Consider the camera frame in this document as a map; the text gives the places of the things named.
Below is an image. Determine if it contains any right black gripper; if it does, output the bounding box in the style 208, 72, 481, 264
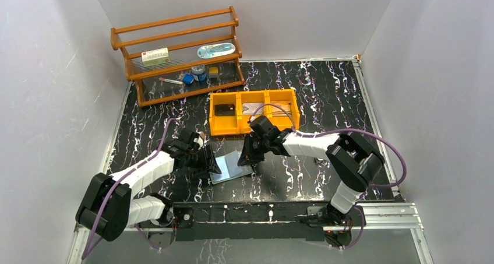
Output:
237, 133, 270, 166

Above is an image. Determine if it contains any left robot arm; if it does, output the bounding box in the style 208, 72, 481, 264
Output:
75, 129, 221, 241

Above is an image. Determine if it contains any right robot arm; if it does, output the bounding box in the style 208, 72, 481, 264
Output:
237, 116, 385, 226

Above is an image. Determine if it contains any silver card in bin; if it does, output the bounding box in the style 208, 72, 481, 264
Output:
242, 103, 263, 115

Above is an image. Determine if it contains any orange card in bin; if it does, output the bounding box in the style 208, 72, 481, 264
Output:
271, 101, 292, 117

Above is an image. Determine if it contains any black card in bin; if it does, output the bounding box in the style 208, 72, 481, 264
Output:
214, 103, 236, 117

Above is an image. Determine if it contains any yellow three-compartment bin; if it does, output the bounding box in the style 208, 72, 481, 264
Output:
209, 89, 301, 136

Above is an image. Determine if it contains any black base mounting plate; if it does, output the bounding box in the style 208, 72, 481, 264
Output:
139, 201, 366, 246

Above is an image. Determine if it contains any blue small cube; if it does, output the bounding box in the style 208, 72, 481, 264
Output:
182, 74, 195, 85

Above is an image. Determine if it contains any yellow small box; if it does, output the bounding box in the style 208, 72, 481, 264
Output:
208, 66, 219, 79

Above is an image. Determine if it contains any white tube stick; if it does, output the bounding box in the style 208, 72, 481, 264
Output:
159, 78, 183, 85

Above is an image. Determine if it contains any blue oval packaged item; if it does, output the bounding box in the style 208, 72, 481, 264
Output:
197, 43, 236, 59

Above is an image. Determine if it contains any wooden three-tier shelf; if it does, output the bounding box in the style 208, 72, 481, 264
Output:
110, 6, 245, 107

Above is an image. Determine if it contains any white medicine box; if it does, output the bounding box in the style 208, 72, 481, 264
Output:
141, 47, 170, 66

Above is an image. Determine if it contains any aluminium frame rail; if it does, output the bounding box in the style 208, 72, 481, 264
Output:
69, 202, 433, 263

